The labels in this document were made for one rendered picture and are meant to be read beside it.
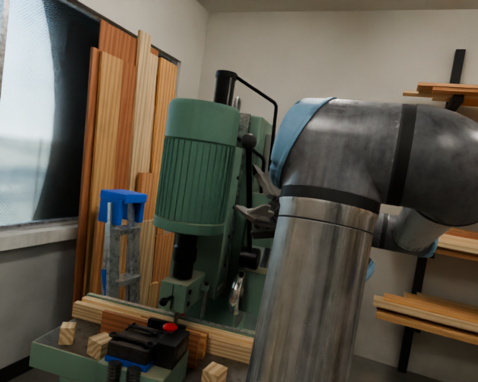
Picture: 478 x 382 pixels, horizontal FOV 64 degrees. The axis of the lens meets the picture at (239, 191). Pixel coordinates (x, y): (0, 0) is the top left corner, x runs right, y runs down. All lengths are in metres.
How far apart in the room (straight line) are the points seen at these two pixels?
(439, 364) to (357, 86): 2.19
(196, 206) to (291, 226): 0.48
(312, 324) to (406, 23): 3.09
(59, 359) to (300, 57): 2.90
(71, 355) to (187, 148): 0.53
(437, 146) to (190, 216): 0.59
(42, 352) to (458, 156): 0.93
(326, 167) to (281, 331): 0.18
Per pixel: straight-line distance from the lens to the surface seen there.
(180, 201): 0.88
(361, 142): 0.42
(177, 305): 0.97
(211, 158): 0.87
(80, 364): 1.00
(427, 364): 3.44
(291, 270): 0.41
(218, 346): 1.01
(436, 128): 0.43
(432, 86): 2.72
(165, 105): 2.99
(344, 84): 3.28
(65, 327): 1.02
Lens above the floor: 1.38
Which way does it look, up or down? 4 degrees down
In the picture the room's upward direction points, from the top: 8 degrees clockwise
